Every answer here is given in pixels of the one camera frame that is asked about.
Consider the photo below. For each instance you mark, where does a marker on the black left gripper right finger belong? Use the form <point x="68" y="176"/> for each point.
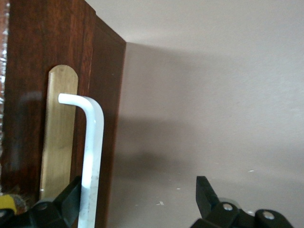
<point x="225" y="216"/>

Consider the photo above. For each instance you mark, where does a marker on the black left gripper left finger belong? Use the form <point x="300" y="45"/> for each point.
<point x="47" y="216"/>

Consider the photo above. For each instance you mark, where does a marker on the yellow block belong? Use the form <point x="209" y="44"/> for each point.
<point x="7" y="203"/>

